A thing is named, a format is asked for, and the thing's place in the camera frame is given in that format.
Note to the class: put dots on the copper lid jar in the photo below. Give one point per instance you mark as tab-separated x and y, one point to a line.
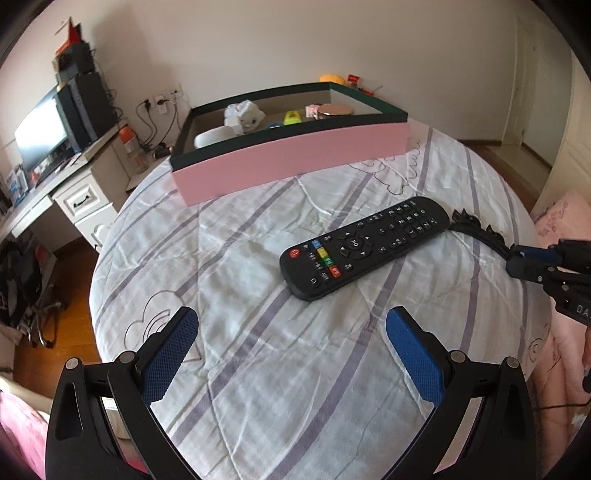
334	110

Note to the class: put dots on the black computer tower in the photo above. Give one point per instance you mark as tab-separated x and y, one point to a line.
84	110

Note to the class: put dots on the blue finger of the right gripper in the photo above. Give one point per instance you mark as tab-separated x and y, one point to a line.
531	269
531	254

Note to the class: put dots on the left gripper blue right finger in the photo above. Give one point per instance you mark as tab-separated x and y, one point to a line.
424	357

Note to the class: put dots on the black hair claw clip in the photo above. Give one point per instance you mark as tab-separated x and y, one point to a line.
470	225

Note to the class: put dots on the pink and green storage box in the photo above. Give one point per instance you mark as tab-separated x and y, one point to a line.
273	151

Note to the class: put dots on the white astronaut figure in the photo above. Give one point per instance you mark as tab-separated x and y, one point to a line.
243	117

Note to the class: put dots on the white plastic dome object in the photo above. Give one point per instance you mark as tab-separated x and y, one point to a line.
213	136

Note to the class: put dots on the orange octopus plush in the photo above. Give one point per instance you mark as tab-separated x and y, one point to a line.
333	78

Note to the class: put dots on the white desk with drawers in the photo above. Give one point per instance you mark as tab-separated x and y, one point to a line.
90	190

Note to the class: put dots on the orange cap bottle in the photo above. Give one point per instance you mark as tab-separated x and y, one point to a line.
132	148

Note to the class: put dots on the black tv remote control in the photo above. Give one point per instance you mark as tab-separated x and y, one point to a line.
317	267

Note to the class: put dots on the office chair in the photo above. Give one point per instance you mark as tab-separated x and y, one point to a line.
25	303

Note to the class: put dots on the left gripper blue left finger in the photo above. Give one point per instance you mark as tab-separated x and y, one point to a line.
161	355

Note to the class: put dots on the pink white block toy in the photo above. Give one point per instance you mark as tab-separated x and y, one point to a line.
311	111

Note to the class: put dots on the striped white bed quilt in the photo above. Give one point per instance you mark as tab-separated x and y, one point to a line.
278	388

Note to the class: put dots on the red toy crate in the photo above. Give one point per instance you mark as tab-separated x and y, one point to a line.
356	82

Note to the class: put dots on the computer monitor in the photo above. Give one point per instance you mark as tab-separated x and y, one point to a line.
42	140

